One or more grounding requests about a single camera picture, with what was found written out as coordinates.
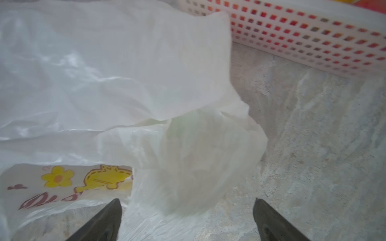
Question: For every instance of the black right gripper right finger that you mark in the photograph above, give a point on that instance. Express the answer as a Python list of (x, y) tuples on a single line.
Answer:
[(272, 226)]

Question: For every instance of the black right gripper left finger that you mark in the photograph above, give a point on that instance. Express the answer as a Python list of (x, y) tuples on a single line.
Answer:
[(104, 226)]

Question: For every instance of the white plastic bag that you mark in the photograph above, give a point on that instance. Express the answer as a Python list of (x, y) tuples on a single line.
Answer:
[(182, 168), (71, 71)]

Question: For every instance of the white perforated plastic basket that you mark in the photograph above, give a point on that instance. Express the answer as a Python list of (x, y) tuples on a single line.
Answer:
[(332, 36)]

